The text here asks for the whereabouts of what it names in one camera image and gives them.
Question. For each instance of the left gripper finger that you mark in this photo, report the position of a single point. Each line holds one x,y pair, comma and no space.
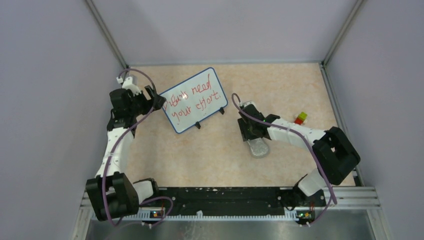
158,102
151,90

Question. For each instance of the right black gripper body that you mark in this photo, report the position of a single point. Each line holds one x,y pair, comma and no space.
247,130

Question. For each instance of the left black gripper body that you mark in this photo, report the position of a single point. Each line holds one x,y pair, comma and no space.
139,104

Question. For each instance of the grey oval whiteboard eraser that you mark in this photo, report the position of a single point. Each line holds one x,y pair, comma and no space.
258,148

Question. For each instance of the blue framed small whiteboard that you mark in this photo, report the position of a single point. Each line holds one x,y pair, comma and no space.
194,99

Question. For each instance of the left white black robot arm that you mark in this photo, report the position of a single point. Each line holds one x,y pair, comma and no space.
112,195

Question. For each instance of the red yellow green toy bricks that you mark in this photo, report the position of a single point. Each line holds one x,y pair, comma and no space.
301,118

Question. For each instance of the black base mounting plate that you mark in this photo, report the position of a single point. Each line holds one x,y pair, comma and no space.
232,201

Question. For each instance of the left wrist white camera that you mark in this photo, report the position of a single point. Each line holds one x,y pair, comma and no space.
129,83

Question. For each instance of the wrist white camera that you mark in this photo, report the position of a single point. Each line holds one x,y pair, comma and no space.
129,83
246,103

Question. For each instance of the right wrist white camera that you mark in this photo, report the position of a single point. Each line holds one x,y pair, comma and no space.
246,103

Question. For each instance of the left aluminium frame post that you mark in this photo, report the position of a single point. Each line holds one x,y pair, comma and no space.
106,33

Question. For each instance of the aluminium frame post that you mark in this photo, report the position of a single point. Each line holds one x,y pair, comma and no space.
106,33
357,7

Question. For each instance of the aluminium front rail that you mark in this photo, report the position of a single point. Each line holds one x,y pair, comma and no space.
340,202

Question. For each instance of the right aluminium frame post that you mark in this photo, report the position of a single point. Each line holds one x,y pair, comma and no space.
357,7

